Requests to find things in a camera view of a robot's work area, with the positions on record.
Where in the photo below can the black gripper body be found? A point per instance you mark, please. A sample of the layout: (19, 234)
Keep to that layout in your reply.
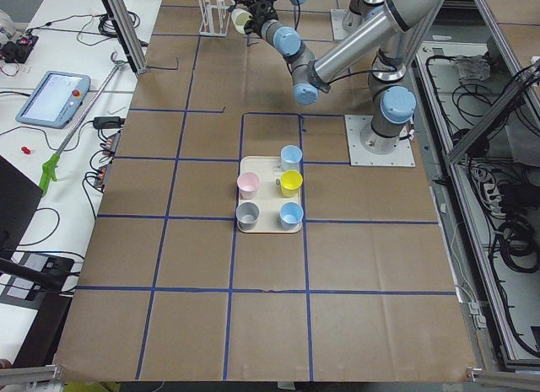
(256, 23)

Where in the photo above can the pale cream cup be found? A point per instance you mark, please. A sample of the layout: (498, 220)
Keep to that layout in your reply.
(240, 18)

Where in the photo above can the light blue cup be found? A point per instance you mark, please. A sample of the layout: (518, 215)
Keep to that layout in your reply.
(291, 215)
(291, 157)

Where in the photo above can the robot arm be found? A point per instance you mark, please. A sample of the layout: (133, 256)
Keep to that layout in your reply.
(359, 13)
(311, 75)

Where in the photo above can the pink cup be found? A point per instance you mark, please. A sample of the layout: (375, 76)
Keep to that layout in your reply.
(248, 184)

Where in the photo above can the yellow cup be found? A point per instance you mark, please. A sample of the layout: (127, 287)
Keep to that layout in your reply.
(290, 183)

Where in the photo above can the grey cup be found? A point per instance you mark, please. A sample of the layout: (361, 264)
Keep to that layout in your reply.
(247, 214)

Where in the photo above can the black power adapter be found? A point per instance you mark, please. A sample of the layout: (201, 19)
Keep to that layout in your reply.
(108, 122)

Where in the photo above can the cream bunny tray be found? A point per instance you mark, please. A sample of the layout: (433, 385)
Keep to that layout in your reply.
(268, 198)

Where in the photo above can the blue teach pendant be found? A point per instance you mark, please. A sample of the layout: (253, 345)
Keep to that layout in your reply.
(55, 100)

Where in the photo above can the grabber reach tool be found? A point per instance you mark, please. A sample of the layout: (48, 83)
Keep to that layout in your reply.
(49, 167)

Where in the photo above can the white wire cup rack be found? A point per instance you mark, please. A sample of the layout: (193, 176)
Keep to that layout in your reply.
(215, 18)

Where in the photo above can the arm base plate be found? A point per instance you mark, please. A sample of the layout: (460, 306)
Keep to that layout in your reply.
(344, 23)
(367, 149)

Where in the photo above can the aluminium frame post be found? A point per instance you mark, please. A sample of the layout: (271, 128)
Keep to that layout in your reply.
(131, 45)

